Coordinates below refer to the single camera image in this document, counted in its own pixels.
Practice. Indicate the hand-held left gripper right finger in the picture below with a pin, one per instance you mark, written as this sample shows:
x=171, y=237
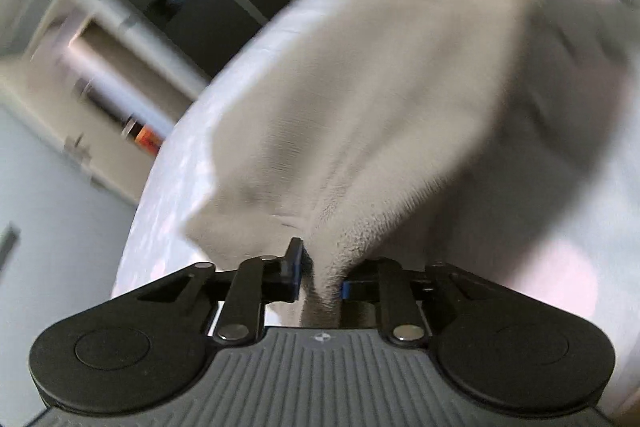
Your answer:
x=360, y=289

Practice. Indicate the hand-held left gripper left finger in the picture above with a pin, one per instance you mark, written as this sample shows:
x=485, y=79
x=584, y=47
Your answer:
x=297, y=267

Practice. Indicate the khaki fleece hoodie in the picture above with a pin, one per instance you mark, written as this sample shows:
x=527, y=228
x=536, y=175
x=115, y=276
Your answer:
x=375, y=107

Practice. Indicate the orange stool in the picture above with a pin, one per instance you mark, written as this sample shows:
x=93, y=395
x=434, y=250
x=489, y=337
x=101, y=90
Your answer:
x=148, y=138

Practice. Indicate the polka dot bed sheet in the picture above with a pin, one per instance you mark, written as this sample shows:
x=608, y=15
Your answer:
x=575, y=227

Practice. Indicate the black sliding door wardrobe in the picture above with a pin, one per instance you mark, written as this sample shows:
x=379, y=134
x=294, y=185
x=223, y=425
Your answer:
x=190, y=32

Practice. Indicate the beige door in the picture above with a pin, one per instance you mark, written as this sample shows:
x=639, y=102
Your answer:
x=50, y=107

